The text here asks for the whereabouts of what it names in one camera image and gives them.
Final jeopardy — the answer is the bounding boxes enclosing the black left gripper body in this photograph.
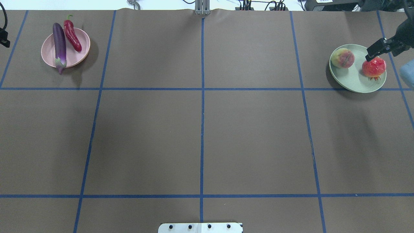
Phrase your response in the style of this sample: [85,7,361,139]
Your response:
[0,28,10,48]

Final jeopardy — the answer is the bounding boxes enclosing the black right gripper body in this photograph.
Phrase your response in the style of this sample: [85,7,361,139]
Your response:
[380,0,414,55]

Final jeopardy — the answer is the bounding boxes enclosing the red tomato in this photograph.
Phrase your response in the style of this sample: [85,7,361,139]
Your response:
[361,57,387,81]

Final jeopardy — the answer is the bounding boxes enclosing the peach fruit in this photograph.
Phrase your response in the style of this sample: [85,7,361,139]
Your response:
[330,48,355,68]

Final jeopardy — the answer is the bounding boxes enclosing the purple eggplant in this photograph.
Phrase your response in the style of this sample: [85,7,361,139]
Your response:
[53,23,67,75]

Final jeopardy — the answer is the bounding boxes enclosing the red chili pepper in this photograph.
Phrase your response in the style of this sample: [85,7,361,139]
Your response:
[64,14,82,52]

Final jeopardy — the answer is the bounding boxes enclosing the light green plate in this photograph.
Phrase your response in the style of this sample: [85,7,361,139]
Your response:
[329,44,387,93]

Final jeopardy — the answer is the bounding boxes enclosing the pink plate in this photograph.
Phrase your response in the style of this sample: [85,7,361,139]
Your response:
[40,28,91,68]

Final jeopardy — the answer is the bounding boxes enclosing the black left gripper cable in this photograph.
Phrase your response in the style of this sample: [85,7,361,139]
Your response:
[0,2,8,31]

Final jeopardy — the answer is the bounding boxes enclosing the aluminium frame post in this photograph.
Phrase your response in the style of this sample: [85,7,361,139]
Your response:
[194,0,211,15]

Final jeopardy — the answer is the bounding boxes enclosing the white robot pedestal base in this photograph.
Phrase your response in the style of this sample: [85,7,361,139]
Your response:
[158,222,244,233]

